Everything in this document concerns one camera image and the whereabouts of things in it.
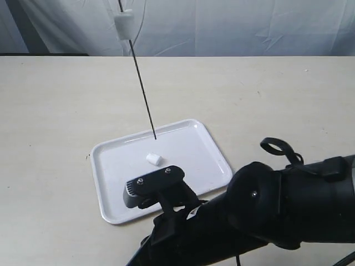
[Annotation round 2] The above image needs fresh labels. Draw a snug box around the white marshmallow top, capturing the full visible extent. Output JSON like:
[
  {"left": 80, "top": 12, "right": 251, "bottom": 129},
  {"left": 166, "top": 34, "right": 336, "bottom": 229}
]
[{"left": 146, "top": 153, "right": 163, "bottom": 166}]

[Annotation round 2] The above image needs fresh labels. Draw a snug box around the thin metal skewer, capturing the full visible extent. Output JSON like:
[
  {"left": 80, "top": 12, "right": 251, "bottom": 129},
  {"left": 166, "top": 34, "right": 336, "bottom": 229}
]
[{"left": 118, "top": 0, "right": 157, "bottom": 140}]

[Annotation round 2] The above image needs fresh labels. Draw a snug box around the white backdrop curtain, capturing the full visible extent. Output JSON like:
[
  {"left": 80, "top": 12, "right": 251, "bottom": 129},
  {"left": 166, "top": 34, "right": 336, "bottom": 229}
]
[{"left": 1, "top": 1, "right": 354, "bottom": 57}]

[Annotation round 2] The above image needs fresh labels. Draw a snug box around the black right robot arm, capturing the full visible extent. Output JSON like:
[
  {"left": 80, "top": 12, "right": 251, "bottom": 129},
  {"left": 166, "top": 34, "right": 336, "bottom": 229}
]
[{"left": 128, "top": 156, "right": 354, "bottom": 265}]

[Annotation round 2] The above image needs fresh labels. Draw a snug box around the white marshmallow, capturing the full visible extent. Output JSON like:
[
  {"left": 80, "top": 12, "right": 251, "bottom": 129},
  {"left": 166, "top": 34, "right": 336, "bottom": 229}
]
[
  {"left": 114, "top": 9, "right": 135, "bottom": 40},
  {"left": 146, "top": 153, "right": 163, "bottom": 166}
]

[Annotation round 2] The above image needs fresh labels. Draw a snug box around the white plastic tray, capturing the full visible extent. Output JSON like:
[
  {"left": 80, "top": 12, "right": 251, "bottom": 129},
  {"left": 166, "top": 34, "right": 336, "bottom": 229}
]
[{"left": 90, "top": 119, "right": 232, "bottom": 224}]

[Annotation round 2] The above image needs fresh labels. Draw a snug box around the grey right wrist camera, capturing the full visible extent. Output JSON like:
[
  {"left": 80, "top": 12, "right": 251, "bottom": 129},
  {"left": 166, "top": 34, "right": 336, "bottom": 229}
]
[{"left": 123, "top": 165, "right": 201, "bottom": 218}]

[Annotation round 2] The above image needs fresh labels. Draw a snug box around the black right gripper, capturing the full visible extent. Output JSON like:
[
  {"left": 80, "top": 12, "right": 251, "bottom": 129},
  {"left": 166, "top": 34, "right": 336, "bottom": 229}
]
[{"left": 126, "top": 204, "right": 244, "bottom": 266}]

